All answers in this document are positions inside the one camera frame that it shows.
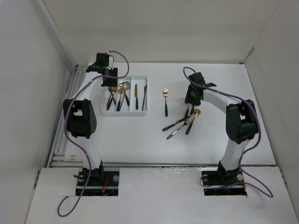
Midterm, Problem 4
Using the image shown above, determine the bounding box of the copper fork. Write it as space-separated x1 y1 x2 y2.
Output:
108 86 117 106
104 86 117 112

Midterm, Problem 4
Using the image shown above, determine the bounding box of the gold spoon green handle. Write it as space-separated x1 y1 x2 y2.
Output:
185 109 201 135
121 92 125 105
116 88 125 112

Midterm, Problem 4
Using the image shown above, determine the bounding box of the gold fork green handle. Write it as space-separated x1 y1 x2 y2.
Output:
184 104 190 121
163 89 168 117

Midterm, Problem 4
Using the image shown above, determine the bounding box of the copper knife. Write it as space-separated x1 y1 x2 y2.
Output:
142 85 147 111

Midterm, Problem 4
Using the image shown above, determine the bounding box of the silver spoon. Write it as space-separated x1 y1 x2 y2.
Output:
120 82 130 106

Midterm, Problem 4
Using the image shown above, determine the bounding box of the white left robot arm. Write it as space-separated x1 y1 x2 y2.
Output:
63 53 117 185

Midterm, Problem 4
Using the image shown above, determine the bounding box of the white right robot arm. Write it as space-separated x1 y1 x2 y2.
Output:
185 72 260 186

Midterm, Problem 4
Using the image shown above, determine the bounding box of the copper fork in tray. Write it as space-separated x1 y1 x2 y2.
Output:
108 86 117 106

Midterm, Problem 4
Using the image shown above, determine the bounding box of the gold fork in tray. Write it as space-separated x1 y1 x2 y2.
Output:
108 86 117 111

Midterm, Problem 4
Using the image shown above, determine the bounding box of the silver fork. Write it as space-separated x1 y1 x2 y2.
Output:
166 117 193 140

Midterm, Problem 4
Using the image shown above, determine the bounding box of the white cutlery tray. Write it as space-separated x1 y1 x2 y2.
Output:
101 76 148 117

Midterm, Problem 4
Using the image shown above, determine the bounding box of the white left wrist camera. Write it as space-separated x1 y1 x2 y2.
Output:
107 55 114 70

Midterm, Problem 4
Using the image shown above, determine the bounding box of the aluminium rail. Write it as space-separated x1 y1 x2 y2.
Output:
45 64 86 168

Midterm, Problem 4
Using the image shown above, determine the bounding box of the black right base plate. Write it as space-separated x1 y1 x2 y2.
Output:
200 170 247 196

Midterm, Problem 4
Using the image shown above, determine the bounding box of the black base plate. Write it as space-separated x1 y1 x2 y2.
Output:
74 168 120 196
200 170 247 196

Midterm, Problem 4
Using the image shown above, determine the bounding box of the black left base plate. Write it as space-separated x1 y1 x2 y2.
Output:
74 168 120 196

